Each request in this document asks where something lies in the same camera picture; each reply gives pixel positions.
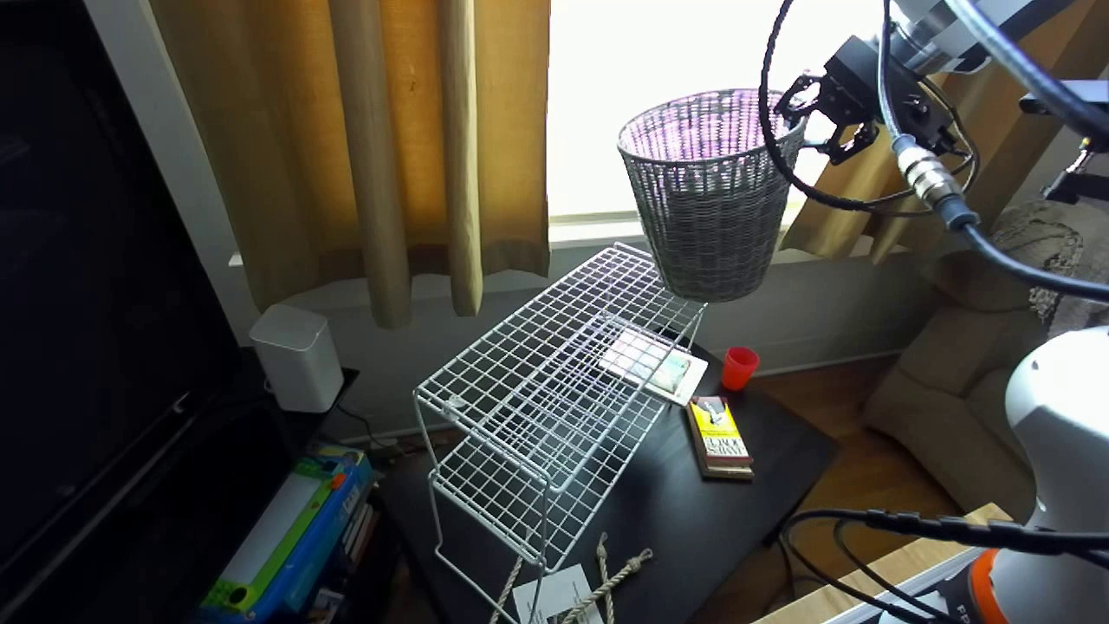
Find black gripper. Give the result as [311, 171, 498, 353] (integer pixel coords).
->
[773, 31, 929, 167]

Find black mesh wastebasket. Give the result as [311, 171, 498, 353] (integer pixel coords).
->
[612, 82, 807, 305]

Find red plastic cup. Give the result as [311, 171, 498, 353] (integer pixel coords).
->
[719, 345, 764, 394]

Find white printed card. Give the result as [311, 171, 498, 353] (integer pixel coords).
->
[595, 327, 712, 409]

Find beige armchair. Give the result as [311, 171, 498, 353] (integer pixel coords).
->
[862, 245, 1109, 523]

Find yellow brown flat box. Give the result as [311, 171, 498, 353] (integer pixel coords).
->
[682, 392, 756, 483]

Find wooden platform board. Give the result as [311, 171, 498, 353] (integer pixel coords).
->
[756, 499, 1014, 624]

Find white card with photo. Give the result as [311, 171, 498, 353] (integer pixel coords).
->
[511, 563, 607, 624]

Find small white speaker box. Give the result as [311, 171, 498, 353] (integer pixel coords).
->
[245, 303, 346, 416]

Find green blue game boxes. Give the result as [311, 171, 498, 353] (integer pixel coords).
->
[193, 444, 378, 624]

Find black television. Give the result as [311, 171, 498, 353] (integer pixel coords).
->
[0, 0, 280, 624]

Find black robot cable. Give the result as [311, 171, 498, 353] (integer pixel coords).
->
[877, 0, 1109, 303]
[756, 0, 965, 220]

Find white wire mesh rack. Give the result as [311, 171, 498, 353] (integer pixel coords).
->
[411, 241, 721, 624]

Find black base cable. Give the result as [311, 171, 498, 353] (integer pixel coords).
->
[780, 503, 1109, 624]

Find beige rope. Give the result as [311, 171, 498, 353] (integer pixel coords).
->
[482, 531, 659, 624]

